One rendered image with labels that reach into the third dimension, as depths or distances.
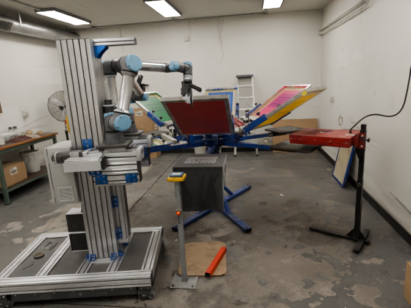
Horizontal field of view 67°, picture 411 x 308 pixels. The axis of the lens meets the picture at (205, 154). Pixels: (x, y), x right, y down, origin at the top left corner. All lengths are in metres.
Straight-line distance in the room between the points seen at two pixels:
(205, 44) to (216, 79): 0.79
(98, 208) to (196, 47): 5.24
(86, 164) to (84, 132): 0.37
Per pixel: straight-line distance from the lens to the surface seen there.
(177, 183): 2.49
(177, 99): 2.69
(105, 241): 2.89
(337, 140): 3.10
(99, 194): 2.72
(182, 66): 2.51
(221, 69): 7.24
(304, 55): 7.31
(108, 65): 2.90
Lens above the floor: 1.68
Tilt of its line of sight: 13 degrees down
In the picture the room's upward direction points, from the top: 3 degrees counter-clockwise
